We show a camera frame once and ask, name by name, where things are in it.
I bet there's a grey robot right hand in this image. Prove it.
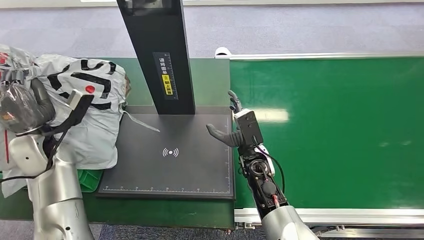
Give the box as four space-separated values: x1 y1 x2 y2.
205 90 246 149

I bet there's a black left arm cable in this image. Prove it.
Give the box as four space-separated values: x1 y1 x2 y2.
0 129 69 184

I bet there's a white conveyor roller cap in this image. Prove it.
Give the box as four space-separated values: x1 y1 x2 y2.
214 47 233 58

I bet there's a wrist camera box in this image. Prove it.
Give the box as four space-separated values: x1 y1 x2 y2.
233 108 265 147
39 89 96 137

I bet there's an aluminium conveyor frame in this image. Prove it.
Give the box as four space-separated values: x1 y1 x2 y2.
214 49 424 240

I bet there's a green conveyor belt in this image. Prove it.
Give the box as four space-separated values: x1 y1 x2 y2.
229 57 424 211

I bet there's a white package with red print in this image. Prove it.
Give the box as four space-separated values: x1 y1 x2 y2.
0 129 33 199

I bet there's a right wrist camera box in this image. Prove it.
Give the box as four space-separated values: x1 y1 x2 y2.
233 108 265 147

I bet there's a black and yellow column label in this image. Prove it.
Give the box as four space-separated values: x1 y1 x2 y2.
152 51 179 101

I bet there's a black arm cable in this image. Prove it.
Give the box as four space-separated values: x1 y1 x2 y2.
0 129 69 184
253 141 286 196

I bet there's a black scanner base plate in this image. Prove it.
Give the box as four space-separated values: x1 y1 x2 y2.
96 105 236 201

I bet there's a white package with black logo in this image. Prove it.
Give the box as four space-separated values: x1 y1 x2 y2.
0 44 161 172

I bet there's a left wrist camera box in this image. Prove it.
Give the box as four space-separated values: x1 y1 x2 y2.
39 89 96 137

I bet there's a green plastic crate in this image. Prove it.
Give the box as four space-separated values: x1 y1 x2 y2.
0 168 105 194

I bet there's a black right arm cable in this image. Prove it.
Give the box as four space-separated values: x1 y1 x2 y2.
253 141 286 196

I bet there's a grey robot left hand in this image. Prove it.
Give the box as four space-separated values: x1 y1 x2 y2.
0 78 57 135

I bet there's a black scanner column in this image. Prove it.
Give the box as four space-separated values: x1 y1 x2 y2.
115 0 197 116

